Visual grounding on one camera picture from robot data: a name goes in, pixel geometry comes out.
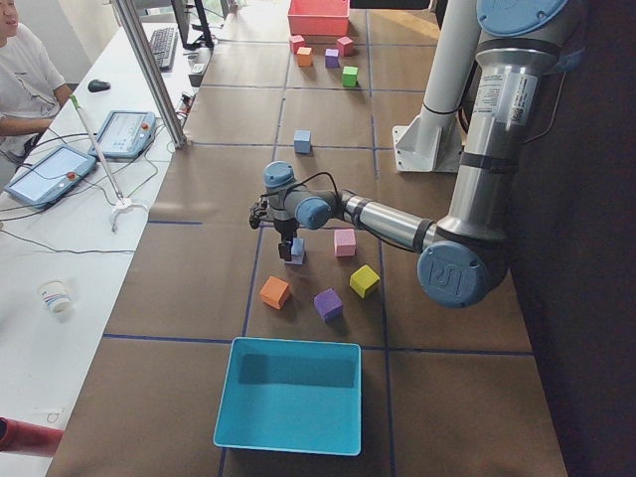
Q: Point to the orange block right side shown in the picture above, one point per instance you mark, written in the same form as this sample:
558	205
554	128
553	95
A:
304	57

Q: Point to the red block near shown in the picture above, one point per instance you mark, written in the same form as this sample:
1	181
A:
295	43

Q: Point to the purple block right side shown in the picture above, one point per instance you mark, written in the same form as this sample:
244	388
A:
332	58

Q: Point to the black keyboard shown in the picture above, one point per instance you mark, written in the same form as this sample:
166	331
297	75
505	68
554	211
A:
163	44

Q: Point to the orange block left side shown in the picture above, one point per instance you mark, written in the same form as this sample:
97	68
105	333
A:
274	292

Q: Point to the black computer mouse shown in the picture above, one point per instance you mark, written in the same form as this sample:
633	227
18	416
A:
97	85

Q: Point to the pink block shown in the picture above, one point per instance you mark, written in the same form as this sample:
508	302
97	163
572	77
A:
345	243

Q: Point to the purple block left side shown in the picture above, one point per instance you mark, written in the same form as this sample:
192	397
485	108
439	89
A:
328	304

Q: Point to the black monitor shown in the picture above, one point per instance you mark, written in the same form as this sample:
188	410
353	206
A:
192	24

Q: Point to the red cylinder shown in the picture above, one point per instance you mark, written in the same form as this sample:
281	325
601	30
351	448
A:
27	438

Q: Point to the teach pendant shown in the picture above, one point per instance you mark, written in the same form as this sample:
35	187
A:
124	135
51	177

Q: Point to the yellow block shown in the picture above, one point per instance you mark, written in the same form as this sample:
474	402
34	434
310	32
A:
364	281

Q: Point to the green block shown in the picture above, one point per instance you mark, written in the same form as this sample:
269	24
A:
349	78

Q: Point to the teach pendant near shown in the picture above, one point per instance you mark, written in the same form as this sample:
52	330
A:
51	177

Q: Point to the white pedestal column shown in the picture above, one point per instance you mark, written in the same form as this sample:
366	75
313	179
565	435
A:
432	141

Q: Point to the aluminium frame post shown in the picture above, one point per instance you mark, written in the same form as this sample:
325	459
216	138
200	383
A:
135	33

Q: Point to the orange block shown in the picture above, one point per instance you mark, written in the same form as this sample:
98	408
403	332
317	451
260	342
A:
304	57
274	292

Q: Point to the teal bin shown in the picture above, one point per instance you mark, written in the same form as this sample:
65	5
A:
292	396

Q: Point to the red block far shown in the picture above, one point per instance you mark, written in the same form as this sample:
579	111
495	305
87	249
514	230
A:
345	46

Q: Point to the light blue block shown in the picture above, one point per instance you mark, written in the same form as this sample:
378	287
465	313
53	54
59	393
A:
302	141
298	252

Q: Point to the teach pendant far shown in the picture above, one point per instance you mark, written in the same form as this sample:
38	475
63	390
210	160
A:
124	135

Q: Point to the seated person white shirt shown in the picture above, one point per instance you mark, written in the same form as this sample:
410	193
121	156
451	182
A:
33	91

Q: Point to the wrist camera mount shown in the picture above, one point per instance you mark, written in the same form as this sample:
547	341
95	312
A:
259	213

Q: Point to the pink tray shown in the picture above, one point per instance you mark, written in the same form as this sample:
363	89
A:
319	17

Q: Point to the red block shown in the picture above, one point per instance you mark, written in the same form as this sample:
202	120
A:
345	46
295	43

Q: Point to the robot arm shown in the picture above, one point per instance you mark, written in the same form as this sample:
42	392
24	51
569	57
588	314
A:
489	62

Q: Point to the paper cup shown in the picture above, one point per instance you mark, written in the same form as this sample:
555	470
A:
55	296

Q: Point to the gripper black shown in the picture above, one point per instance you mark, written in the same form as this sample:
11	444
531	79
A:
283	228

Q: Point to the purple block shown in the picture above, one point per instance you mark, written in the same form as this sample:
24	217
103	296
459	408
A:
328	304
332	58

